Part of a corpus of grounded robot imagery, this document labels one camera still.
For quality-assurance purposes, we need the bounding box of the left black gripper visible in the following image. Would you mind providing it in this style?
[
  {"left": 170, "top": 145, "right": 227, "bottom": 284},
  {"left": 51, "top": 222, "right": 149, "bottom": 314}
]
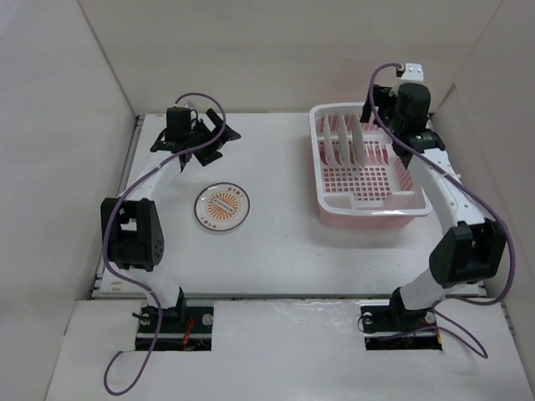
[{"left": 185, "top": 109, "right": 239, "bottom": 165}]

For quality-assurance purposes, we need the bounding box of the orange sunburst plate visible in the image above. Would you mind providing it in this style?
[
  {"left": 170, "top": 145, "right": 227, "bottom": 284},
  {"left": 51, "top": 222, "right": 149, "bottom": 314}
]
[
  {"left": 193, "top": 182, "right": 251, "bottom": 232},
  {"left": 352, "top": 120, "right": 365, "bottom": 167}
]

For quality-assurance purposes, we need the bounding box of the plate with green red rim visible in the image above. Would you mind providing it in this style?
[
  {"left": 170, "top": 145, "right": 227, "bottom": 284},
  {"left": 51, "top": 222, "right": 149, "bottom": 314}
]
[{"left": 338, "top": 114, "right": 350, "bottom": 165}]

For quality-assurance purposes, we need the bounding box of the pink white dish rack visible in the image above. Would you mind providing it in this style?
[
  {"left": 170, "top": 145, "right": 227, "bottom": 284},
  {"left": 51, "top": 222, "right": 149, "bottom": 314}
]
[{"left": 308, "top": 103, "right": 432, "bottom": 229}]

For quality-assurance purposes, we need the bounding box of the plate with cloud outline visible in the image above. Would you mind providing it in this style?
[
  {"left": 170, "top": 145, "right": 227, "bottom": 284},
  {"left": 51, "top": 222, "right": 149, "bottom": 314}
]
[{"left": 323, "top": 119, "right": 336, "bottom": 166}]

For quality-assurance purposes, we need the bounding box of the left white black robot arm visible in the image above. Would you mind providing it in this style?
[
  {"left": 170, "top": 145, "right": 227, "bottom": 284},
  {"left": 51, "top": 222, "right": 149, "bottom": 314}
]
[{"left": 100, "top": 105, "right": 241, "bottom": 332}]

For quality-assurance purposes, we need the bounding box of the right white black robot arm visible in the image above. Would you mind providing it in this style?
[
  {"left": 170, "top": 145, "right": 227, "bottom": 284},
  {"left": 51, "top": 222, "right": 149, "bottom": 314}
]
[{"left": 361, "top": 83, "right": 507, "bottom": 333}]

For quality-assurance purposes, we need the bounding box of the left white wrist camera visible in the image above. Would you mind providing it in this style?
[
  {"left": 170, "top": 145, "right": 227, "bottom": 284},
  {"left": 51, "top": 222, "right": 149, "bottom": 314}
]
[{"left": 181, "top": 100, "right": 197, "bottom": 109}]

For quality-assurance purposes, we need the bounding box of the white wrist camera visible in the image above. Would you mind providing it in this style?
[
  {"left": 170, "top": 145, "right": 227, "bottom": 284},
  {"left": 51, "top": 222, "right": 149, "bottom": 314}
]
[
  {"left": 396, "top": 63, "right": 424, "bottom": 84},
  {"left": 181, "top": 100, "right": 197, "bottom": 109}
]

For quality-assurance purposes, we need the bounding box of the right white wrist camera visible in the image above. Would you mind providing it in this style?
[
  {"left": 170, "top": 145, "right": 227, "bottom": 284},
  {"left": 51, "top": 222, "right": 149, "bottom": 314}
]
[{"left": 396, "top": 63, "right": 424, "bottom": 84}]

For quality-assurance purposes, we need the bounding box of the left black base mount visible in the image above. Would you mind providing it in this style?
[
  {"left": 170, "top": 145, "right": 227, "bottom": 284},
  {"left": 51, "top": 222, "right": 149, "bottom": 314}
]
[{"left": 133, "top": 306, "right": 214, "bottom": 352}]

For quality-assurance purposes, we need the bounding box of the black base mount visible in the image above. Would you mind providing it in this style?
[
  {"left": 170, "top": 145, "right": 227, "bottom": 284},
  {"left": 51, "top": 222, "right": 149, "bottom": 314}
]
[
  {"left": 133, "top": 306, "right": 214, "bottom": 352},
  {"left": 359, "top": 304, "right": 442, "bottom": 351}
]

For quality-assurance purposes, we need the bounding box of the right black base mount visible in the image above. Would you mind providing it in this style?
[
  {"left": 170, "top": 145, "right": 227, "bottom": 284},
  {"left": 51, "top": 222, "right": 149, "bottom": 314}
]
[{"left": 359, "top": 304, "right": 442, "bottom": 351}]

